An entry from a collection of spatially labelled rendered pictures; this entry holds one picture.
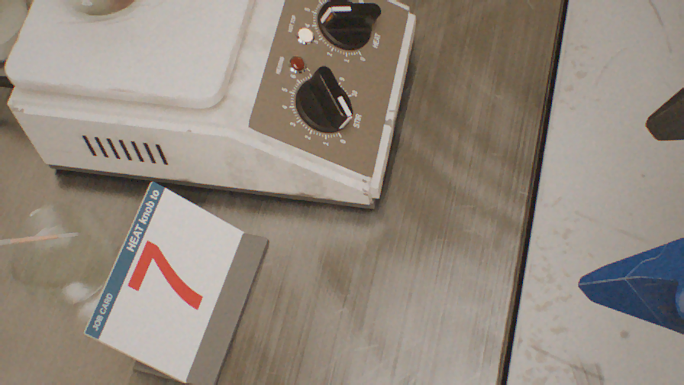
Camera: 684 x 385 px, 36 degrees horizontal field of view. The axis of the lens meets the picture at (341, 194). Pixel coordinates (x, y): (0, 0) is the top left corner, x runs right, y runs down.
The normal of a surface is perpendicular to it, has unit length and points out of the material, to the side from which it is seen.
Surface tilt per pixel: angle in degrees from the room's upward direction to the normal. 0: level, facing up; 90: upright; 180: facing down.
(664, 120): 84
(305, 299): 0
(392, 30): 30
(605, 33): 0
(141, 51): 0
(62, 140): 90
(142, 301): 40
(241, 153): 90
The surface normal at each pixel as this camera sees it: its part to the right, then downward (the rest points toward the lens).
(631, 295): -0.61, 0.75
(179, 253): 0.54, -0.26
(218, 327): -0.10, -0.51
